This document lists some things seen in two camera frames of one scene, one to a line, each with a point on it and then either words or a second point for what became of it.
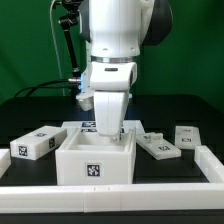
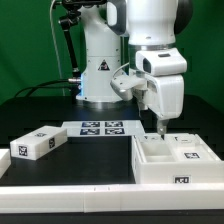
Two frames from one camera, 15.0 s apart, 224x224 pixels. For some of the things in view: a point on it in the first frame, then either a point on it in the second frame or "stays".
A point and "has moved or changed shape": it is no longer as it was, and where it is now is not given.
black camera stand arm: (71, 18) stays
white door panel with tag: (158, 147) -> (169, 139)
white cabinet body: (88, 158) -> (174, 159)
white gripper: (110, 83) -> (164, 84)
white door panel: (187, 137) has moved or changed shape
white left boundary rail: (5, 161) stays
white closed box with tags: (39, 143) stays
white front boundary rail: (203, 197) stays
